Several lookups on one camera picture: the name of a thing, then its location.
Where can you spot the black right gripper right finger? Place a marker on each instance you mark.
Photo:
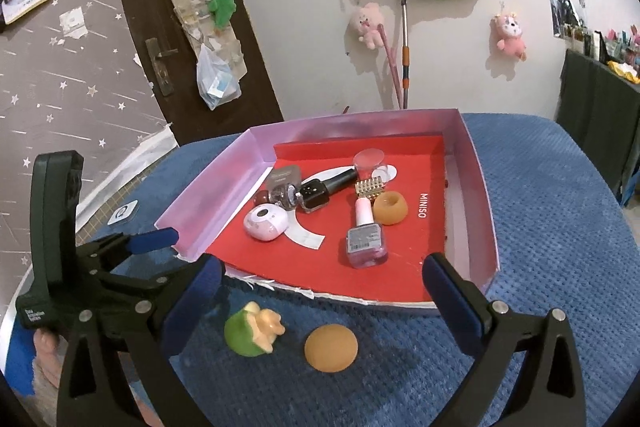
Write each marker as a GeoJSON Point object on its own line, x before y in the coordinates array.
{"type": "Point", "coordinates": [548, 391]}

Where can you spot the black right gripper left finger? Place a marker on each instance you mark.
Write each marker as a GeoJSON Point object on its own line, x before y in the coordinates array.
{"type": "Point", "coordinates": [94, 390]}

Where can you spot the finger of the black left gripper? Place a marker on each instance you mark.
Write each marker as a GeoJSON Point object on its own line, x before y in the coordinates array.
{"type": "Point", "coordinates": [112, 250]}
{"type": "Point", "coordinates": [164, 281]}

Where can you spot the green tulip-shaped toy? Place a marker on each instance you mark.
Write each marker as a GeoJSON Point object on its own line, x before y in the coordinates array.
{"type": "Point", "coordinates": [252, 331]}

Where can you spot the pink round compact case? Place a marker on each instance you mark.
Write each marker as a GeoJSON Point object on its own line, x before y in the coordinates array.
{"type": "Point", "coordinates": [266, 222]}

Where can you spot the glass bottle red ball cap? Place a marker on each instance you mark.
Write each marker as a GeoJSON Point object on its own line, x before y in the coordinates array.
{"type": "Point", "coordinates": [283, 195]}

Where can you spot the orange round lid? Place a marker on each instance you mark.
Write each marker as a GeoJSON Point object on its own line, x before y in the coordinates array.
{"type": "Point", "coordinates": [331, 348]}

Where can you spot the black nail polish bottle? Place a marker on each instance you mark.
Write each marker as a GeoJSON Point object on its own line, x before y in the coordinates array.
{"type": "Point", "coordinates": [315, 193]}

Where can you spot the pink nail polish bottle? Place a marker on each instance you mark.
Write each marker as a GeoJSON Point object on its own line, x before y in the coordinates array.
{"type": "Point", "coordinates": [365, 245]}

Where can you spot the gold studded cylinder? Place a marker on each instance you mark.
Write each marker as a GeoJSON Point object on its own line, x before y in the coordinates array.
{"type": "Point", "coordinates": [370, 188]}

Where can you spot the orange ring-shaped jar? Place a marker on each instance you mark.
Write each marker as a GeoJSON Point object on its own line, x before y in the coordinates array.
{"type": "Point", "coordinates": [390, 208]}

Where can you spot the person's left hand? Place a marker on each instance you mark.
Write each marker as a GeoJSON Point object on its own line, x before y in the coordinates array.
{"type": "Point", "coordinates": [46, 345]}

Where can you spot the white square sticker tag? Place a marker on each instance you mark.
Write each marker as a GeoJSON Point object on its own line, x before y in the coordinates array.
{"type": "Point", "coordinates": [123, 213]}

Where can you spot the grey earbud case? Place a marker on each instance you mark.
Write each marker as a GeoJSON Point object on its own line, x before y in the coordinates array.
{"type": "Point", "coordinates": [289, 174]}

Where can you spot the blue textured table cloth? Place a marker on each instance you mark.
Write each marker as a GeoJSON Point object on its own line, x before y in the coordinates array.
{"type": "Point", "coordinates": [563, 242]}

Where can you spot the purple cardboard tray red liner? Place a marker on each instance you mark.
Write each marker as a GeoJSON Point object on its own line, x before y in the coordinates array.
{"type": "Point", "coordinates": [433, 166]}

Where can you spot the dark brown door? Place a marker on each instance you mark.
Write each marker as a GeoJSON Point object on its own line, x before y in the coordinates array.
{"type": "Point", "coordinates": [185, 25]}

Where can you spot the clear plastic bag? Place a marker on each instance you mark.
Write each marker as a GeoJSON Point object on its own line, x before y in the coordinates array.
{"type": "Point", "coordinates": [216, 83]}

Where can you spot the clear plastic cup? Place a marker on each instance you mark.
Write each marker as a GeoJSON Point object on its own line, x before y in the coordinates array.
{"type": "Point", "coordinates": [366, 161]}

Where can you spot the green plush on door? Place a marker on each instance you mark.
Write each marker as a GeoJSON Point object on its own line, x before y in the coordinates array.
{"type": "Point", "coordinates": [222, 11]}

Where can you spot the dark cluttered side table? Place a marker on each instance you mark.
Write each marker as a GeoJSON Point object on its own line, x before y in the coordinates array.
{"type": "Point", "coordinates": [599, 109]}

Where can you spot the pink stick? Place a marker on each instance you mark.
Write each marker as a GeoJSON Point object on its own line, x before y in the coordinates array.
{"type": "Point", "coordinates": [391, 60]}

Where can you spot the pink plush toy left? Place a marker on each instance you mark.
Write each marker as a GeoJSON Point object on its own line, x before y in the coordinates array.
{"type": "Point", "coordinates": [365, 23]}

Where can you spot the pink plush toy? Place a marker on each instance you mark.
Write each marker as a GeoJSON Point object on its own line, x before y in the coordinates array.
{"type": "Point", "coordinates": [365, 23]}
{"type": "Point", "coordinates": [509, 36]}

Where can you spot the pink plush toy right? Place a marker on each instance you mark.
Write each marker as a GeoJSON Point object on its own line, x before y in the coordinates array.
{"type": "Point", "coordinates": [509, 36]}

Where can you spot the brass door handle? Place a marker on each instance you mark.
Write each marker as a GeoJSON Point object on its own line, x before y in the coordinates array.
{"type": "Point", "coordinates": [157, 57]}

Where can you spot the orange-handled broom stick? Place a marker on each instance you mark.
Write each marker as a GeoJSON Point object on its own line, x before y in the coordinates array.
{"type": "Point", "coordinates": [405, 52]}

